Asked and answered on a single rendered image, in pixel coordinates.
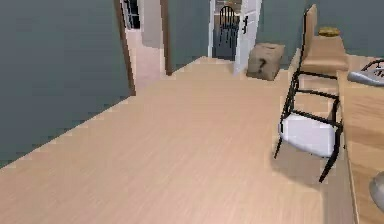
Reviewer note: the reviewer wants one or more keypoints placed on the yellow-brown round bread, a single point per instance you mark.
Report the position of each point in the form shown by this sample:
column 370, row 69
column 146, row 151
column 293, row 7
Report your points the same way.
column 329, row 31

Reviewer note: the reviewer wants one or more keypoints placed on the white room door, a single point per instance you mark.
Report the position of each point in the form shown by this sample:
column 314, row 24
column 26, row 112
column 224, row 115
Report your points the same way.
column 246, row 36

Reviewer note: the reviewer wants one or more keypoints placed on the black spindle-back chair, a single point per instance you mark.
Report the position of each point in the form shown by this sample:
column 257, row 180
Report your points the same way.
column 227, row 23

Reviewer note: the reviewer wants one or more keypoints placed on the dark framed window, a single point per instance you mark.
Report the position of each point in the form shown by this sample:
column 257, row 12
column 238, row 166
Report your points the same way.
column 132, row 13

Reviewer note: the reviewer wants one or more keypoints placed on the grey laptop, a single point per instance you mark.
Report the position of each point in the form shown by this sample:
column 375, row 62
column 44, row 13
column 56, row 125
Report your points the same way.
column 368, row 76

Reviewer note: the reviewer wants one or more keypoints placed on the black chair with white seat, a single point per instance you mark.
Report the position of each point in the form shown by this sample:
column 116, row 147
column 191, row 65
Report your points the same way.
column 310, row 133

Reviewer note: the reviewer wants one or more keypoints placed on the brown cardboard box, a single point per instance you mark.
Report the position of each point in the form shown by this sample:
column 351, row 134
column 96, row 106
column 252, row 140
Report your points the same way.
column 265, row 60

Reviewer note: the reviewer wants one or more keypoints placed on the light wooden chair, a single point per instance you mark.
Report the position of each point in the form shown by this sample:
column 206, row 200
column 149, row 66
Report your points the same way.
column 321, row 50

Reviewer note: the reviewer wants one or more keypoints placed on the light wooden table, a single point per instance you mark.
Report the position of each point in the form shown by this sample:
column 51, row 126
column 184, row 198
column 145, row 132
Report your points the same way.
column 365, row 133

